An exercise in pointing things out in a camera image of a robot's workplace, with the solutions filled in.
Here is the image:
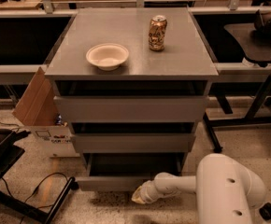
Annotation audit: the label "white wrapped gripper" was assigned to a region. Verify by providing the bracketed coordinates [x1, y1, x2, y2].
[132, 181, 161, 204]

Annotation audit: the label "grey bottom drawer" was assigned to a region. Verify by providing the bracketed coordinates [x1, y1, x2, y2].
[77, 153, 185, 191]

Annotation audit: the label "grey drawer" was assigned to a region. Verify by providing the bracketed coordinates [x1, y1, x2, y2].
[54, 96, 207, 123]
[77, 153, 185, 191]
[71, 133, 195, 153]

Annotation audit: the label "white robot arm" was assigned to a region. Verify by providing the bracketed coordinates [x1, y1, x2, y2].
[132, 154, 266, 224]

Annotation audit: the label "grey middle drawer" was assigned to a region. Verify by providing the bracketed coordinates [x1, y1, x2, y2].
[71, 133, 195, 153]

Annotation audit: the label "grey drawer cabinet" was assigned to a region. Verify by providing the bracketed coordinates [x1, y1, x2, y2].
[44, 7, 220, 170]

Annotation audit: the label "grey top drawer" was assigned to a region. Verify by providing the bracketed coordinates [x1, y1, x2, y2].
[54, 96, 207, 123]

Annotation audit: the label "black caster bottom right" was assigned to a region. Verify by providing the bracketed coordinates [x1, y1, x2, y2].
[259, 203, 271, 220]

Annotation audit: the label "cardboard box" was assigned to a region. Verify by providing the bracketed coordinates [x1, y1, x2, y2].
[13, 68, 78, 158]

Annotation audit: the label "white paper bowl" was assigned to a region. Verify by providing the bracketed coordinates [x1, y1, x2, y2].
[86, 43, 129, 71]

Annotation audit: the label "black stand left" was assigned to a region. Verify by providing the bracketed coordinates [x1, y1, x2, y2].
[0, 129, 78, 224]

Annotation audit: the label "gold soda can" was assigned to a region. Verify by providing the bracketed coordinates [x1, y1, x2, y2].
[149, 15, 167, 51]

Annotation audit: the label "black desk with legs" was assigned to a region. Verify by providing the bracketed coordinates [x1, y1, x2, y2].
[202, 9, 271, 155]

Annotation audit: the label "black cable on floor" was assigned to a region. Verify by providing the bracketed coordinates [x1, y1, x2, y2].
[1, 171, 70, 224]

